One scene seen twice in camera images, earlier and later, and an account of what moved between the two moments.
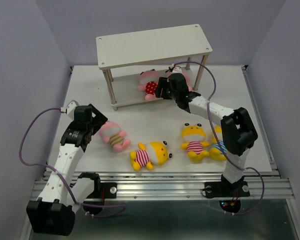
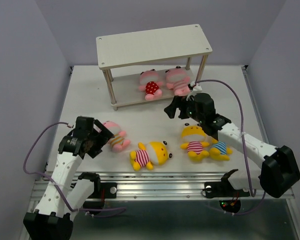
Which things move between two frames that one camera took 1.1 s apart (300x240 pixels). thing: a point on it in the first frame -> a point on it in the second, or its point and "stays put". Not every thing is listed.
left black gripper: x=99 y=119 -> x=104 y=137
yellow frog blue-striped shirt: x=215 y=151 stays put
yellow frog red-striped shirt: x=194 y=134 stays put
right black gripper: x=162 y=83 -> x=177 y=101
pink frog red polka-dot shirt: x=148 y=80 stays put
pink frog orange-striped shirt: x=111 y=133 stays put
